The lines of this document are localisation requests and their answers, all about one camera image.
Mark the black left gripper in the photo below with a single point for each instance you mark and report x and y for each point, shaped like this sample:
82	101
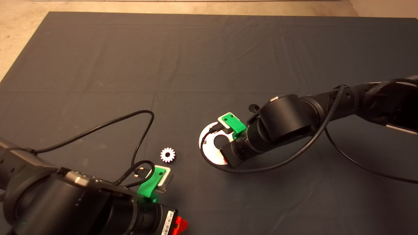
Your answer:
153	220

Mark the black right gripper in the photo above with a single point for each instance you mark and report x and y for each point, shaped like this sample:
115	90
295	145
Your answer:
241	151

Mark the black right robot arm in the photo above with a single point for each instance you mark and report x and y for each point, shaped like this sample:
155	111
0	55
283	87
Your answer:
294	120

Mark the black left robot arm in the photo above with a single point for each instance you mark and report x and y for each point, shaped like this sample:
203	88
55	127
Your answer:
49	202

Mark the round metal carrier plate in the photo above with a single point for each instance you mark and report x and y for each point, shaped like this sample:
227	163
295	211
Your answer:
209	153

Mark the bright steel spur gear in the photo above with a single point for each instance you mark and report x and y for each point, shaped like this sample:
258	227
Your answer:
163	157

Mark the dark grey table cloth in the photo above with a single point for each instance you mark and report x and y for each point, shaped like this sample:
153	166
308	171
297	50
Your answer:
209	65

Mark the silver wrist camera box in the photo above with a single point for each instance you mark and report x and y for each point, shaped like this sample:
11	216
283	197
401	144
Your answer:
223	124
166	179

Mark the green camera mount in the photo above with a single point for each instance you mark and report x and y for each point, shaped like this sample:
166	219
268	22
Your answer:
236	125
148	187

